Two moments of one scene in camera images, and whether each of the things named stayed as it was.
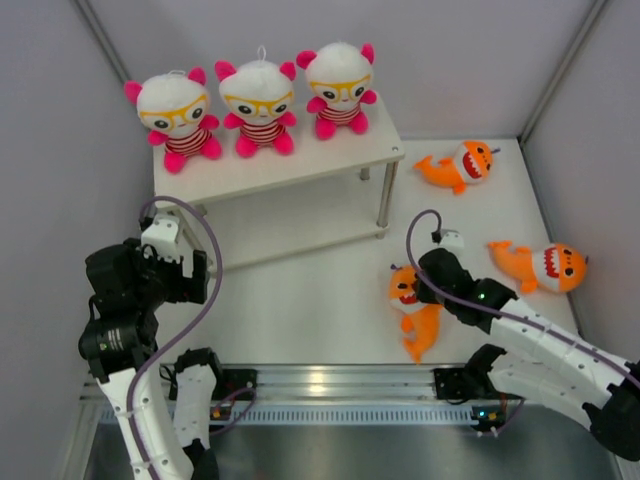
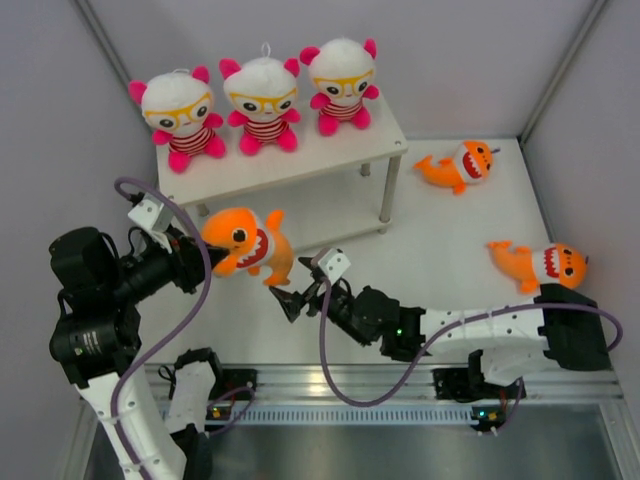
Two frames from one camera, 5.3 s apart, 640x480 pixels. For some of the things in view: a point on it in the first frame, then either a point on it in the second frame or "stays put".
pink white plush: [172, 107] stays put
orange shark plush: [420, 321] -> [250, 246]
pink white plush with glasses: [339, 74] stays put
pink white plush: [259, 95] stays put
